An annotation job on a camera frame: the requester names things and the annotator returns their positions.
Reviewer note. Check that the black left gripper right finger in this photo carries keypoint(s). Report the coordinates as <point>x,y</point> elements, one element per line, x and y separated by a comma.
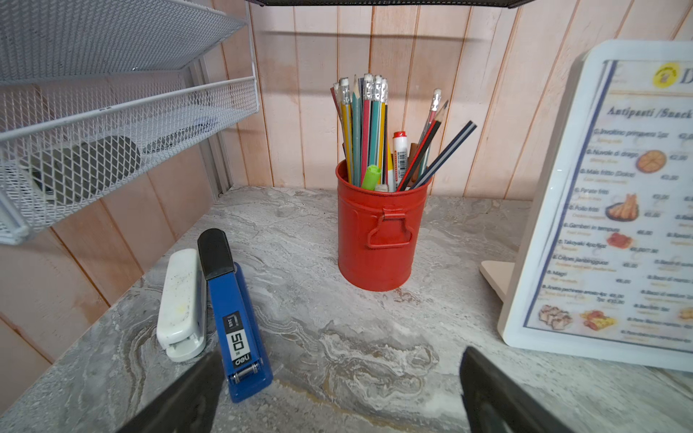
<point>495,403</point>

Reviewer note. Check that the blue stapler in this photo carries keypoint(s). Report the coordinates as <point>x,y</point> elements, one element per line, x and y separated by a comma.
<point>245,360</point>

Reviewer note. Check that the dim sum menu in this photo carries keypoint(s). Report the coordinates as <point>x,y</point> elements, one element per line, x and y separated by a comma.
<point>620,265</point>

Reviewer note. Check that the coloured pencils bundle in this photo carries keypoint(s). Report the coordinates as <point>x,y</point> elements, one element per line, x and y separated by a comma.
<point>377,159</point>

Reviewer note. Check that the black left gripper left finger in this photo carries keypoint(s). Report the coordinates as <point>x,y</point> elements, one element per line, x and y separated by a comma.
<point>187,405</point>

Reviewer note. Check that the white wire shelf rack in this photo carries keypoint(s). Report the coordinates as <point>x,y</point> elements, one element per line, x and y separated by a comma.
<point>96,93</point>

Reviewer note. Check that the white eraser block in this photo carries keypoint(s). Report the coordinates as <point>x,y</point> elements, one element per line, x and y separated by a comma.
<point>181,324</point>

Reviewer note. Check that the white menu holder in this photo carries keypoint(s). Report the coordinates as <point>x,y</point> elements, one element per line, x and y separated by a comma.
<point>587,77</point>

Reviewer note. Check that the red pencil cup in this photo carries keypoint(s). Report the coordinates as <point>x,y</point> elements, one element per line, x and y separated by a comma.
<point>378,233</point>

